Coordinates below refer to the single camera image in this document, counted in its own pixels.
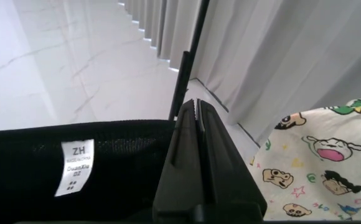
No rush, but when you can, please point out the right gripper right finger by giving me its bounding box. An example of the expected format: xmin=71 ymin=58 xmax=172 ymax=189
xmin=196 ymin=98 xmax=268 ymax=222

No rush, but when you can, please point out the white curtain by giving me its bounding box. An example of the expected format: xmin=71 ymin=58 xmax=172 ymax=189
xmin=118 ymin=0 xmax=361 ymax=146

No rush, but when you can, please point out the black clothes rack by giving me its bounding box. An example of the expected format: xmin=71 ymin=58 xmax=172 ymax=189
xmin=167 ymin=0 xmax=211 ymax=122

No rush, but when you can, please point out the black garment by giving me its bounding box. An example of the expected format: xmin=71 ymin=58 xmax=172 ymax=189
xmin=0 ymin=119 xmax=177 ymax=223

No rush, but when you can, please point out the cream printed garment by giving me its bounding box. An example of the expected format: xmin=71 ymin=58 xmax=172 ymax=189
xmin=248 ymin=98 xmax=361 ymax=222

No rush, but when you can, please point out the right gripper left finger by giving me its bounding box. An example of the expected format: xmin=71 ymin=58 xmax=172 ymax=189
xmin=152 ymin=99 xmax=204 ymax=222

